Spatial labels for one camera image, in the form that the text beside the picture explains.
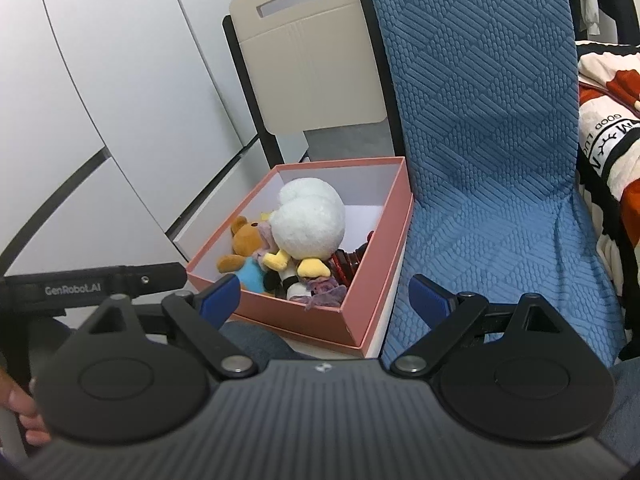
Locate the purple hair bow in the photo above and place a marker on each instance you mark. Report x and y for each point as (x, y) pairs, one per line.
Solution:
(325, 295)

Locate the light blue bird plush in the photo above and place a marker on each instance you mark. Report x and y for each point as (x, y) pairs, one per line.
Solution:
(310, 220)

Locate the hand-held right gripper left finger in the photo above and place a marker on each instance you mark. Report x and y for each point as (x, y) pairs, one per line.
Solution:
(220, 295)

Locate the small panda plush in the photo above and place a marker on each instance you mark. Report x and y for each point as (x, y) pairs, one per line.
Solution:
(297, 288)

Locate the person's left hand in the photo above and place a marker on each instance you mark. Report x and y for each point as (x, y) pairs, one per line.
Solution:
(22, 405)

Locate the white wardrobe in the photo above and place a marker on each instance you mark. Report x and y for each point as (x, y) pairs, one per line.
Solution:
(100, 85)

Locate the red black devil figure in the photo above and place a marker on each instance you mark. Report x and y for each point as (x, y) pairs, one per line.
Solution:
(350, 260)

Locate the blue textured chair cushion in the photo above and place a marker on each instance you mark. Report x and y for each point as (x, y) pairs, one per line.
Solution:
(475, 110)

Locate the brown teddy bear plush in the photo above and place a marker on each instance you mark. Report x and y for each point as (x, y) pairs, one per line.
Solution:
(245, 242)

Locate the person's jeans-clad leg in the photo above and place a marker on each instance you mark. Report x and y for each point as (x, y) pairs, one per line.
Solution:
(625, 410)
(255, 340)

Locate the beige cardboard sheet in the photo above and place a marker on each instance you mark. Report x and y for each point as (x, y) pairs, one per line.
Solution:
(310, 70)

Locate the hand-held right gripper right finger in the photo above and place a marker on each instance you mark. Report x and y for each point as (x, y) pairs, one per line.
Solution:
(430, 300)

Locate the clothes rack with garments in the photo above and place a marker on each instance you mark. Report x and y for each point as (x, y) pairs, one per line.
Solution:
(620, 10)

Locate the pink cardboard box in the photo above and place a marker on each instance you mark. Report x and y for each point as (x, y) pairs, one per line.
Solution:
(380, 260)

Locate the striped fleece blanket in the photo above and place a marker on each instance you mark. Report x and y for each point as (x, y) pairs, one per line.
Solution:
(615, 160)

